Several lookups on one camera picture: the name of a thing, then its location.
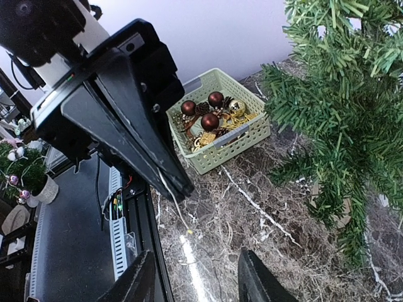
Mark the brown ball ornament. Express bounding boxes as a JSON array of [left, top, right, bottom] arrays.
[[181, 100, 196, 116], [208, 91, 224, 108], [201, 113, 220, 131]]

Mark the thin wire light string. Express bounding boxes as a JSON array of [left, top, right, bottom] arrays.
[[157, 168, 202, 240]]

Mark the background decorated potted tree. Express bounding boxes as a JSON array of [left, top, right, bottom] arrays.
[[1, 138, 59, 208]]

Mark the gold gift box ornament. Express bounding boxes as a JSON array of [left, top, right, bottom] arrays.
[[199, 132, 216, 147]]

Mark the small green christmas tree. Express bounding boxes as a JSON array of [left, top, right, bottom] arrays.
[[263, 1, 402, 266]]

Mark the white slotted cable duct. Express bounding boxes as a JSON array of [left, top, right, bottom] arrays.
[[28, 162, 128, 301]]

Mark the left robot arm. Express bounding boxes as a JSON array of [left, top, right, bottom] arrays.
[[1, 1, 194, 201]]

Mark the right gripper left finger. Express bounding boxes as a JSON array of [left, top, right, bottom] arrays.
[[96, 250, 156, 302]]

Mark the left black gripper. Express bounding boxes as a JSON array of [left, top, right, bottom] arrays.
[[31, 19, 194, 202]]

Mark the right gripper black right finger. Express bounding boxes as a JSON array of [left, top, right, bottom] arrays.
[[237, 249, 298, 302]]

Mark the green perforated plastic basket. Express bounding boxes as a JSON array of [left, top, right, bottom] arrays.
[[167, 69, 270, 174]]

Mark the brown pine cone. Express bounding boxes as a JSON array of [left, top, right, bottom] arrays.
[[195, 101, 210, 116]]

